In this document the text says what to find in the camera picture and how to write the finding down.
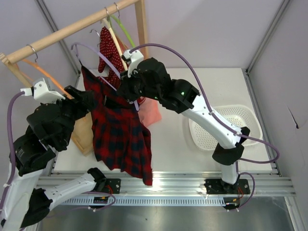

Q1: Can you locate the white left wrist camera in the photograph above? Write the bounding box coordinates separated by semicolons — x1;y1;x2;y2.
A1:
20;78;65;103

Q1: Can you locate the white slotted cable duct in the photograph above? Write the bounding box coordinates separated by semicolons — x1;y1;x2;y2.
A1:
63;195;226;206

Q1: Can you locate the aluminium frame post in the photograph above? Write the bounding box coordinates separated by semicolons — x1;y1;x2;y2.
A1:
245;0;293;75

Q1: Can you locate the wooden clothes rack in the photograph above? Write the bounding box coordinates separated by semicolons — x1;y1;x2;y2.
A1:
0;0;148;156

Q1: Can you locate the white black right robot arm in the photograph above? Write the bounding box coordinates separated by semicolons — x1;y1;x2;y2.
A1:
117;57;250;194

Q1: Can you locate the orange plastic hanger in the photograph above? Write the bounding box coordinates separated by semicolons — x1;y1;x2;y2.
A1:
22;59;73;99

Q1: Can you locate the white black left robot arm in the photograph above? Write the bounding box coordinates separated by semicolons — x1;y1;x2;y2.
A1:
0;86;106;231

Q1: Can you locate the purple plastic hanger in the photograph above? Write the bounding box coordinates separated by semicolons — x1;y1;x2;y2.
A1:
70;42;140;112

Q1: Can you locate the white perforated plastic basket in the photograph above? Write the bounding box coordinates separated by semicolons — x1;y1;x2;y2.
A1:
187;104;263;151

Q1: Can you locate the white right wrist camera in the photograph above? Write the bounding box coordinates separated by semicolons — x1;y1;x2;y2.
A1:
121;50;144;77

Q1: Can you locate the green plastic hanger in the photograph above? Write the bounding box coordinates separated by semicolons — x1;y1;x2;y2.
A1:
111;15;135;48

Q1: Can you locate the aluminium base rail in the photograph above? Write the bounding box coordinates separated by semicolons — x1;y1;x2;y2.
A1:
36;171;296;198

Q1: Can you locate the red plaid skirt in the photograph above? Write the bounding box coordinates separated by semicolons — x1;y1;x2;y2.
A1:
81;66;153;186

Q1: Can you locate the cream plastic hanger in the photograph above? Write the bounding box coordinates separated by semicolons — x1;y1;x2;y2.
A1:
101;18;128;71

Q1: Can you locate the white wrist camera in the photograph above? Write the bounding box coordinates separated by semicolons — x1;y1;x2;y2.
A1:
121;50;144;77
20;78;65;103

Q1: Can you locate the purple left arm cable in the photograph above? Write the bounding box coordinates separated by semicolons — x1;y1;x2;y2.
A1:
0;91;26;217

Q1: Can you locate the red polka dot skirt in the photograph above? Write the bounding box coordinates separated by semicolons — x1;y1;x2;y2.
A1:
100;27;125;89

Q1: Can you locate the pink skirt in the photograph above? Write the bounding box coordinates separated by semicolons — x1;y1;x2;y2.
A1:
116;35;162;127

